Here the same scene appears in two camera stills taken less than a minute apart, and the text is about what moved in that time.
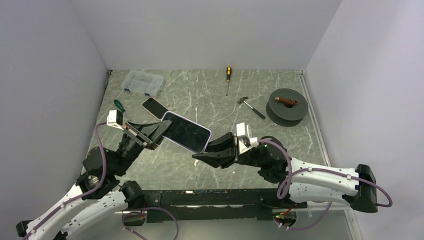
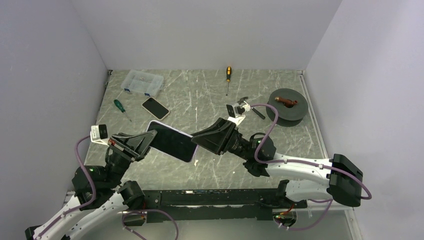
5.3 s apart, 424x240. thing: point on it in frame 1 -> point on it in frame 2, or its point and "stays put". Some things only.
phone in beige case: [155, 108] stays put
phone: [185, 132] -> [172, 142]
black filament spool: [278, 114] stays put
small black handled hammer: [242, 100] stays put
